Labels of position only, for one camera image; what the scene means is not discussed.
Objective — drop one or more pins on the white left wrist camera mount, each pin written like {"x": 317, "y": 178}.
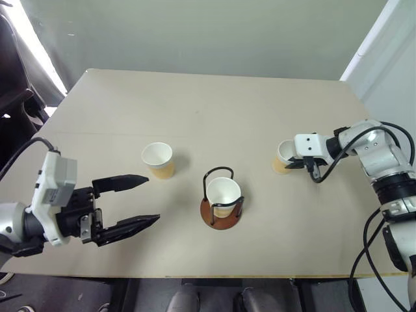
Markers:
{"x": 48, "y": 175}

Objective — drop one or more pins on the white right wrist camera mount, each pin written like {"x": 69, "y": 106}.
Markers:
{"x": 308, "y": 144}

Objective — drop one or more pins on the paper cup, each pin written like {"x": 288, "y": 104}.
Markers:
{"x": 224, "y": 195}
{"x": 282, "y": 159}
{"x": 157, "y": 159}

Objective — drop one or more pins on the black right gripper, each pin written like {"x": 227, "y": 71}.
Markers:
{"x": 310, "y": 161}

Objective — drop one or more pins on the white partition panel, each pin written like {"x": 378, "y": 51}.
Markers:
{"x": 383, "y": 58}

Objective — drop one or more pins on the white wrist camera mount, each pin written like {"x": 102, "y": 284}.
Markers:
{"x": 308, "y": 144}
{"x": 48, "y": 175}

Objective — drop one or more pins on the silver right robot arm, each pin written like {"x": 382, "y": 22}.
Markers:
{"x": 380, "y": 152}

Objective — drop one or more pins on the black chair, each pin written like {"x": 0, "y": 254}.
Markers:
{"x": 19, "y": 97}

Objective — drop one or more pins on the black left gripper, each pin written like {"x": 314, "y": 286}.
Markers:
{"x": 73, "y": 214}

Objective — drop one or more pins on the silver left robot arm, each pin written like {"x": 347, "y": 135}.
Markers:
{"x": 11, "y": 221}

